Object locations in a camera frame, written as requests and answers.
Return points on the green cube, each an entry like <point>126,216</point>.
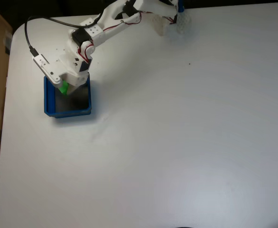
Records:
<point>64,88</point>

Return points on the blue box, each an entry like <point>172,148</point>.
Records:
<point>67,115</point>

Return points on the blue table clamp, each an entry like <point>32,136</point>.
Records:
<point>181,6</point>

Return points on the black round base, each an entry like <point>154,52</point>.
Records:
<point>184,227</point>

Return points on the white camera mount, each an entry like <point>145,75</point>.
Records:
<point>45,66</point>

